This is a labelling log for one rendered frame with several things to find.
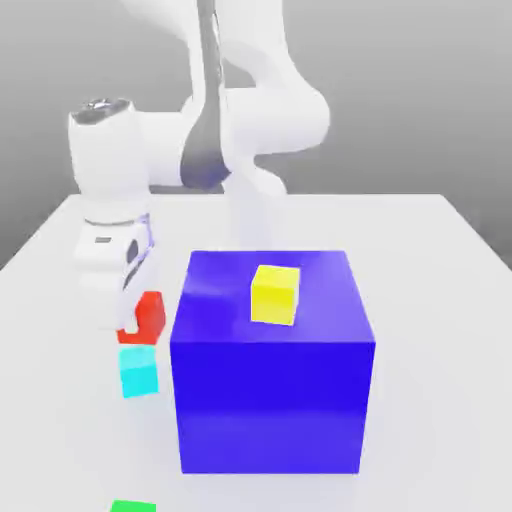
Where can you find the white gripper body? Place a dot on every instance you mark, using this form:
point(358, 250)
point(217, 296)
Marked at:
point(108, 292)

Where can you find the small red cube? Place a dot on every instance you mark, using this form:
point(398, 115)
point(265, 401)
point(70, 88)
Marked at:
point(152, 316)

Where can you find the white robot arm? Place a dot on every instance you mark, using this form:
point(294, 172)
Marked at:
point(272, 120)

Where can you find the small cyan cube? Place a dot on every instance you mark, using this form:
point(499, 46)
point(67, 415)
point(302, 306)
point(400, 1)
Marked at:
point(139, 376)

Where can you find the small yellow cube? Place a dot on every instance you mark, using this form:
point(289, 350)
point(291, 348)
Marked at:
point(274, 300)

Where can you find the small green cube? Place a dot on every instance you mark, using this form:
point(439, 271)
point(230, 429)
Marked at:
point(133, 506)

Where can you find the large blue box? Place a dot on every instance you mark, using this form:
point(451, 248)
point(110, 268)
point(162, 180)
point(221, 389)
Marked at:
point(272, 400)

